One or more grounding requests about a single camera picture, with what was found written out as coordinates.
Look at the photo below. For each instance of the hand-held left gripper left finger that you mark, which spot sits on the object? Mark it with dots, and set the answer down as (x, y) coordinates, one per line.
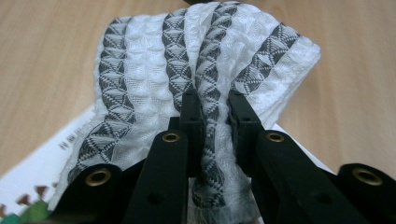
(191, 124)

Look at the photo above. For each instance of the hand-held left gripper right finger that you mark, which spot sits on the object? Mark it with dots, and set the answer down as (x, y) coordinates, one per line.
(244, 127)

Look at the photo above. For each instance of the white grey-striped waffle cloth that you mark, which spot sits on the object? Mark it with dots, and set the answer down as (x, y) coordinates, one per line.
(149, 77)

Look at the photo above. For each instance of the white caterpillar picture book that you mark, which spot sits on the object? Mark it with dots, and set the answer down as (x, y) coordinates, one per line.
(34, 174)

